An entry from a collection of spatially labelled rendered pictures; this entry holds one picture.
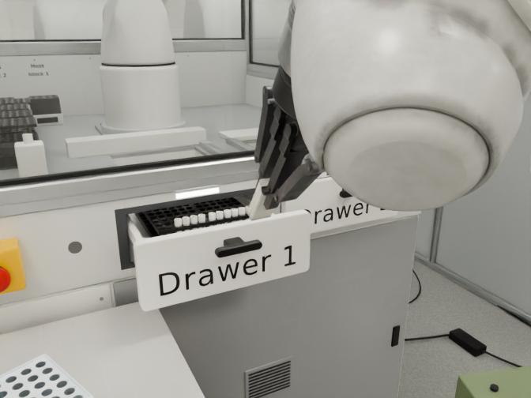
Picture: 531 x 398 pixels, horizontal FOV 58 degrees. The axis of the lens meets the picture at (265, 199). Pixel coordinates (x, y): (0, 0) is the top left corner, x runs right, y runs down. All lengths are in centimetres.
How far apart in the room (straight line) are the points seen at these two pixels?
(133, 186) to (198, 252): 18
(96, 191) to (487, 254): 198
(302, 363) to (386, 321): 25
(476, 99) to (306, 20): 10
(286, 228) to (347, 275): 37
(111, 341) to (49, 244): 19
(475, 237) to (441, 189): 228
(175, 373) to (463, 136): 59
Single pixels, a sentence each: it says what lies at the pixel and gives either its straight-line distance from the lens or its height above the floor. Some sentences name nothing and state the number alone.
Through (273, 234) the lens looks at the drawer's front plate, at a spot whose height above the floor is 90.
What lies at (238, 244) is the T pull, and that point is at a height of 91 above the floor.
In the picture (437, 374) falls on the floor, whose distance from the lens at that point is 200.
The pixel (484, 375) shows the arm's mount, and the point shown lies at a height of 87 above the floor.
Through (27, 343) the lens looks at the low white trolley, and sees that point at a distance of 85.
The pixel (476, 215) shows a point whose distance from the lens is 247.
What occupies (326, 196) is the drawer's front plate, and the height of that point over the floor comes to 89.
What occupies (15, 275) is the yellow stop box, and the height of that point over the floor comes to 87.
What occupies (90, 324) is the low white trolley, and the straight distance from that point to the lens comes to 85.
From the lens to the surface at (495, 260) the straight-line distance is 246.
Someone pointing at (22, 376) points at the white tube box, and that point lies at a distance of 72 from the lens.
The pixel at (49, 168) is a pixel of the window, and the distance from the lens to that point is 82.
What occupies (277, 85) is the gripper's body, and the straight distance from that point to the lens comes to 46.
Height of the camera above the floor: 122
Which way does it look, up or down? 20 degrees down
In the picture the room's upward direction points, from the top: straight up
